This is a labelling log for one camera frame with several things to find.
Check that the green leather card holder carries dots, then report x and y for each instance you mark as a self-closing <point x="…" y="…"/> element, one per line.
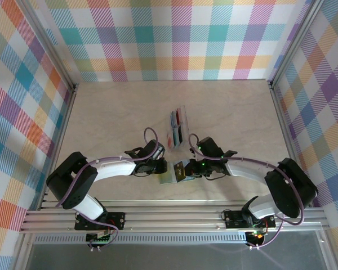
<point x="169" y="180"/>

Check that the black gold VIP card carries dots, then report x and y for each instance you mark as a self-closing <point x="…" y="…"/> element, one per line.
<point x="179" y="171"/>

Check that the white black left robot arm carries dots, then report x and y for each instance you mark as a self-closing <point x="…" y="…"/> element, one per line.
<point x="112" y="168"/>

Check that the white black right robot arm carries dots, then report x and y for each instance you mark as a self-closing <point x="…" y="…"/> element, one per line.
<point x="242" y="171"/>

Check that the white card red print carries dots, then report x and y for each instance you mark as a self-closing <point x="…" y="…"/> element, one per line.
<point x="169" y="140"/>

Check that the blue card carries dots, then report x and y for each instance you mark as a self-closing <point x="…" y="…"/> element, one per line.
<point x="174" y="136"/>
<point x="173" y="118"/>

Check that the clear acrylic card stand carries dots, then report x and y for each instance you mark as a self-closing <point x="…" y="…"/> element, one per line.
<point x="186" y="123"/>

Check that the green left controller board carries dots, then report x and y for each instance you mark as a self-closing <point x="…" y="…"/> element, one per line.
<point x="101" y="239"/>

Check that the aluminium front rail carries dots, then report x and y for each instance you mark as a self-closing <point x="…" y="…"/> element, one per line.
<point x="171" y="219"/>

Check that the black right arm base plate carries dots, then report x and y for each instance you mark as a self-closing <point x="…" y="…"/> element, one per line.
<point x="233" y="220"/>

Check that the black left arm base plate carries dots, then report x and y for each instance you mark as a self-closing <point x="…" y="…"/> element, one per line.
<point x="118" y="219"/>

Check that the aluminium side rail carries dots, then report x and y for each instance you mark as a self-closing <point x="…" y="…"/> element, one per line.
<point x="289" y="140"/>
<point x="60" y="140"/>

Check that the aluminium corner post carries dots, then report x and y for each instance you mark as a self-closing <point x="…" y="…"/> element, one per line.
<point x="50" y="42"/>
<point x="294" y="42"/>

